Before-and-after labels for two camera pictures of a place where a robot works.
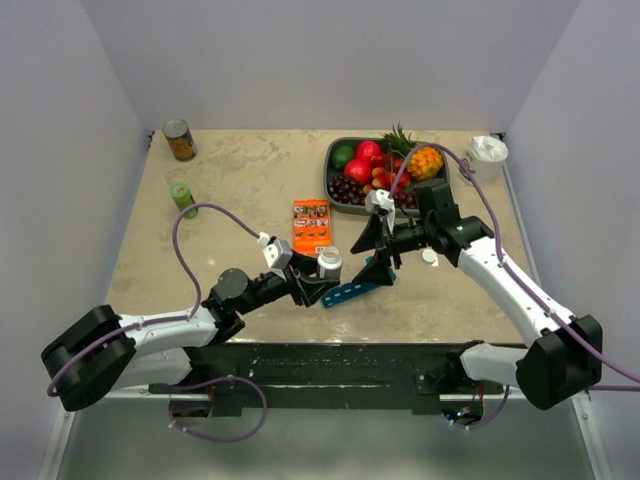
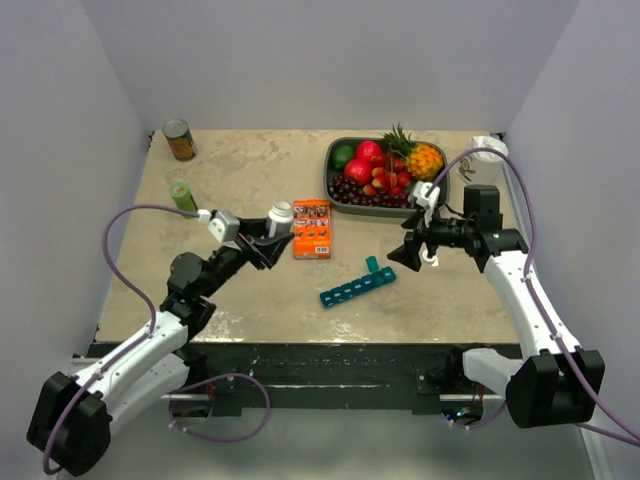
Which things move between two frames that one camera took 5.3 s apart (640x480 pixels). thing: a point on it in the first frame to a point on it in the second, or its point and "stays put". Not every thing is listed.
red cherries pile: (385, 174) stays put
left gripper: (308, 290) to (268, 253)
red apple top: (368, 148) stays put
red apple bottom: (359, 170) stays put
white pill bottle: (329, 264) to (279, 219)
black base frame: (329, 375) stays put
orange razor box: (312, 225) stays put
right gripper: (378, 270) to (408, 253)
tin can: (180, 139) stays put
